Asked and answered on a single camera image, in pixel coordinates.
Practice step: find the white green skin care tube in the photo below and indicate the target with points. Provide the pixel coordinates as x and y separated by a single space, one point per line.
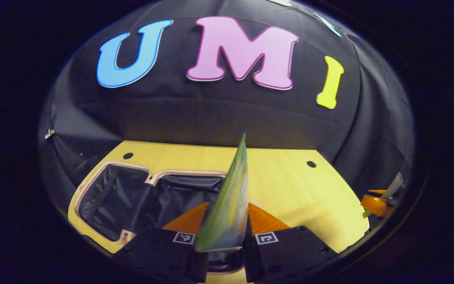
395 184

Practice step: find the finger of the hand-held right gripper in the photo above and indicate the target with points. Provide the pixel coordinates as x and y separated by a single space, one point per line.
376 205

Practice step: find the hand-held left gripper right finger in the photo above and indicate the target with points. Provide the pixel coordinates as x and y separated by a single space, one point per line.
286 252

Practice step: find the black backdrop cloth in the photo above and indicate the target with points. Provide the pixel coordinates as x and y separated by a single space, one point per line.
211 114

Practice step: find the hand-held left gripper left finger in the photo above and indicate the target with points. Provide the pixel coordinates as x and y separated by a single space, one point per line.
160 252

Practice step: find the white cloth clip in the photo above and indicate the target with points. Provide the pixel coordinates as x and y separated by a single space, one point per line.
49 134

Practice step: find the green skin care sachet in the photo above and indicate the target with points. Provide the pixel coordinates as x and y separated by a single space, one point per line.
231 205

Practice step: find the pink suitcase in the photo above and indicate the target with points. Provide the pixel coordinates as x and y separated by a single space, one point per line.
108 197

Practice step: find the black table grommet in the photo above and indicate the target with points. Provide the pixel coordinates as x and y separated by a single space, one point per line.
311 163
127 156

